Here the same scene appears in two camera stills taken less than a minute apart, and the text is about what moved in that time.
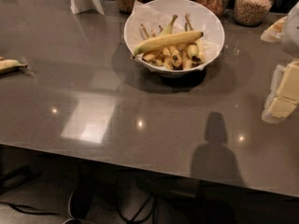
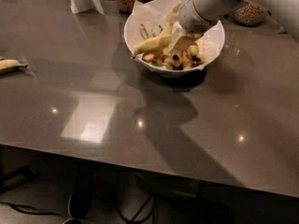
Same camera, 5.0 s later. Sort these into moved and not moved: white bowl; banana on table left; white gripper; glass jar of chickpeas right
Moved: white gripper
Not moved: white bowl; banana on table left; glass jar of chickpeas right
